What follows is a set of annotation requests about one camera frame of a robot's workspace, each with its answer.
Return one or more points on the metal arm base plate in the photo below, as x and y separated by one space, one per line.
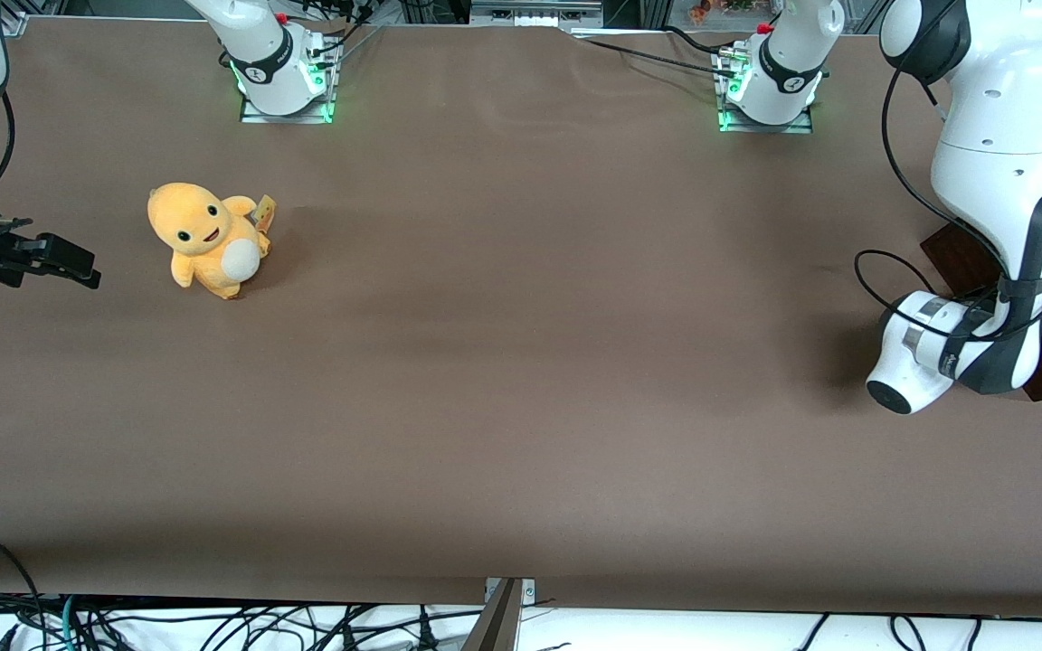
254 116
729 127

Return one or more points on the grey slanted beam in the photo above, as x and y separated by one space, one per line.
494 628

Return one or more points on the grey equipment box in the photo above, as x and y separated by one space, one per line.
535 14

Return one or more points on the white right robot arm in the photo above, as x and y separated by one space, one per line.
263 54

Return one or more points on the dark brown wooden drawer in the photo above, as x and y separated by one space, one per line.
960 258

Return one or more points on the yellow plush toy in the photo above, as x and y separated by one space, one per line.
204 240

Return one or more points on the metal corner bracket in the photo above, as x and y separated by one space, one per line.
14 23

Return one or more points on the metal table edge bracket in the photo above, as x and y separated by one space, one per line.
528 592

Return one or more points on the white shelf board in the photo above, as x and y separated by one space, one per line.
666 635

